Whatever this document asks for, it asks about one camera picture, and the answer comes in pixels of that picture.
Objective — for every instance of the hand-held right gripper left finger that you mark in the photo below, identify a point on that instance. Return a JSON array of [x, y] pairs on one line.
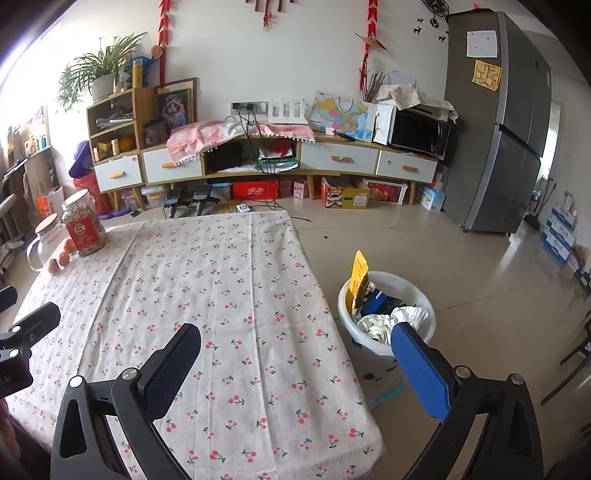
[[173, 364]]

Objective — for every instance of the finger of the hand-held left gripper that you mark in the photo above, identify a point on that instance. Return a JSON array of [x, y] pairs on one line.
[[7, 297], [39, 323]]

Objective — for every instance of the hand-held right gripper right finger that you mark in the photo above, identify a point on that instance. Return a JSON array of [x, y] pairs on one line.
[[415, 364]]

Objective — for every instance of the white spotted trash bin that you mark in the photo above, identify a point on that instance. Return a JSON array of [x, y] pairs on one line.
[[364, 344]]

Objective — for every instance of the yellow snack wrapper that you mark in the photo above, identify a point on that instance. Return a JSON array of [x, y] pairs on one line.
[[359, 272]]

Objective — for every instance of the person's left hand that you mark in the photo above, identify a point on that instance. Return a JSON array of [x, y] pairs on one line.
[[5, 429]]

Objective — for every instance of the orange fruit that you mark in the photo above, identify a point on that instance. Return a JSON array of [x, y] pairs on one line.
[[63, 259], [68, 244], [52, 266]]

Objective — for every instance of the cherry print tablecloth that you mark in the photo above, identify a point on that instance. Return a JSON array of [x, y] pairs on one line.
[[207, 300]]

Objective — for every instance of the glass pitcher with wooden lid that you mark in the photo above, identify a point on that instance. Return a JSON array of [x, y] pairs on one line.
[[48, 226]]

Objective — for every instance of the clear jar with red label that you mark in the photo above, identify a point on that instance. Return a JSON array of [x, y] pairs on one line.
[[85, 233]]

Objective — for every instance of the cluttered side shelf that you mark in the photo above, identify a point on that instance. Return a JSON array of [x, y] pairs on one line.
[[32, 170]]

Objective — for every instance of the black chair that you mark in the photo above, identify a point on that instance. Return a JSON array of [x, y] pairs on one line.
[[572, 355]]

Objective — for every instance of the blue white small box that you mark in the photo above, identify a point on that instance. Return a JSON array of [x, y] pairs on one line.
[[433, 198]]

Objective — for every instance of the clear storage box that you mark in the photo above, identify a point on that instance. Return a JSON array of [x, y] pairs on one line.
[[154, 197]]

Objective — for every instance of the white power adapter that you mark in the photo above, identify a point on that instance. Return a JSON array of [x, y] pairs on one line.
[[243, 208]]

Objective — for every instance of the blue white carton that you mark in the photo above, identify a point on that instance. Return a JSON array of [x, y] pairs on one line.
[[564, 215], [562, 227], [555, 252], [558, 240]]

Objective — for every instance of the colourful cardboard carton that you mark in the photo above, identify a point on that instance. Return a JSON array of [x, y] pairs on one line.
[[344, 194]]

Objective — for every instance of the flat red box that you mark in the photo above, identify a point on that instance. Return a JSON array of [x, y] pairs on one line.
[[255, 190]]

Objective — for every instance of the broom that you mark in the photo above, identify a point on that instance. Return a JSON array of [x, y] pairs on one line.
[[538, 212]]

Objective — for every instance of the small pink box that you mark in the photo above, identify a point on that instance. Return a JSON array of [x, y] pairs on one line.
[[300, 189]]

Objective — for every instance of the black electronic box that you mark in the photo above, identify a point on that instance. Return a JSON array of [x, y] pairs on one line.
[[223, 157]]

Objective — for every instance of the grey refrigerator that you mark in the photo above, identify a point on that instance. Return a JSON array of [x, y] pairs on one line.
[[489, 161]]

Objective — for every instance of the wooden white drawer cabinet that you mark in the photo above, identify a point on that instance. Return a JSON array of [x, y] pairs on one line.
[[339, 159]]

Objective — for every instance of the folded colourful cloth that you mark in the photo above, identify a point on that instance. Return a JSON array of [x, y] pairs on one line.
[[276, 159]]

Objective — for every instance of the black microwave oven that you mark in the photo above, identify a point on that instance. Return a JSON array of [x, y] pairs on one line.
[[418, 134]]

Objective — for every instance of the pink cloth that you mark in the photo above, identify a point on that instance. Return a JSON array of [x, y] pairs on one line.
[[203, 134]]

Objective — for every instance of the potted green plant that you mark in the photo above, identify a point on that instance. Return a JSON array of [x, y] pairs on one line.
[[104, 85]]

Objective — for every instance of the black pen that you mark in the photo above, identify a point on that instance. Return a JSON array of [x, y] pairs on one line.
[[344, 135]]

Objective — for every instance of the framed cat picture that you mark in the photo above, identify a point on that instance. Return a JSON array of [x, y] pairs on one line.
[[175, 110]]

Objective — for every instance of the yellow bottle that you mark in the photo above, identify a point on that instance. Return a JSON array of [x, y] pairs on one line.
[[136, 76]]

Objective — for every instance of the map print bag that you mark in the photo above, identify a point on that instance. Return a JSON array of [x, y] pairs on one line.
[[341, 113]]

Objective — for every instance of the floral cloth cover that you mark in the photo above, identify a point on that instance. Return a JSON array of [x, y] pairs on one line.
[[415, 99]]

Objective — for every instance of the white router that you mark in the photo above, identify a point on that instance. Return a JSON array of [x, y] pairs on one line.
[[288, 117]]

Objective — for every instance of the blue watering can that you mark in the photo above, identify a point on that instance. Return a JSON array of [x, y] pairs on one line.
[[148, 64]]

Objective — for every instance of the bunch of dry twigs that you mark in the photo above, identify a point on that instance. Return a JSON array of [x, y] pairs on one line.
[[376, 85]]

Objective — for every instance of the yellow paper note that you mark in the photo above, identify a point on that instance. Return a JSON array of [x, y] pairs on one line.
[[486, 74]]

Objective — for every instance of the white paper sheet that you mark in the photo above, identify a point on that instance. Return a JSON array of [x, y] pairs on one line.
[[481, 44]]

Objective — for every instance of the red box with white frame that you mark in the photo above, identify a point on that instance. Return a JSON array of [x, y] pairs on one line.
[[385, 191]]

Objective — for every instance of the small dark picture frame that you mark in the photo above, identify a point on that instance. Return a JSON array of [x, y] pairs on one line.
[[156, 133]]

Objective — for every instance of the wall power outlets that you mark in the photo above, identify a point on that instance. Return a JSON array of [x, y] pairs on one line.
[[247, 107]]

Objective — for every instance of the red tassel wall decoration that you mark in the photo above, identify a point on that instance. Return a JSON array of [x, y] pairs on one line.
[[371, 41]]

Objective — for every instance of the black wall clock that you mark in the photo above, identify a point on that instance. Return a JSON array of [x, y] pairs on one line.
[[437, 5]]

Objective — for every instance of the red paper wall ornament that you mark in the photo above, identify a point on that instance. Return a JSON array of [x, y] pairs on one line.
[[268, 9]]

